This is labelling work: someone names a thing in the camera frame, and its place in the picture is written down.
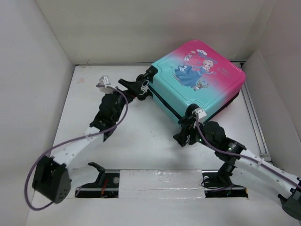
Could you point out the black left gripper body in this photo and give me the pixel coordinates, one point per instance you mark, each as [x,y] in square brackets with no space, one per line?
[121,101]

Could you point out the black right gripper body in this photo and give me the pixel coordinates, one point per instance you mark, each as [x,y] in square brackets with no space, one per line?
[194,136]

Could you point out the pink teal suitcase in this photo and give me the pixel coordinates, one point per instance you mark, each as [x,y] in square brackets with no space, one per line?
[193,76]

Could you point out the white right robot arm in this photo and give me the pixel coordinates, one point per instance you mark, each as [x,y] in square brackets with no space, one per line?
[243,168]

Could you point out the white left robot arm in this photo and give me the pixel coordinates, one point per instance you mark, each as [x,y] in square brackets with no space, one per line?
[52,176]

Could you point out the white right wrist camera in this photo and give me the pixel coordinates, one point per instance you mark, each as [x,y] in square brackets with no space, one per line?
[199,114]

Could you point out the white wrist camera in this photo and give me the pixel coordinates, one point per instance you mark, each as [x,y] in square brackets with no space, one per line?
[199,114]
[104,85]

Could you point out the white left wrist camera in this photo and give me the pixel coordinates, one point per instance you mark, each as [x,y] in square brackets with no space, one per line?
[104,85]

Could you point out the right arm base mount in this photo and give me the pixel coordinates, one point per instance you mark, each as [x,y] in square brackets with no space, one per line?
[217,183]

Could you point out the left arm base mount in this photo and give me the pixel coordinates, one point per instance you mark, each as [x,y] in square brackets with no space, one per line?
[106,184]

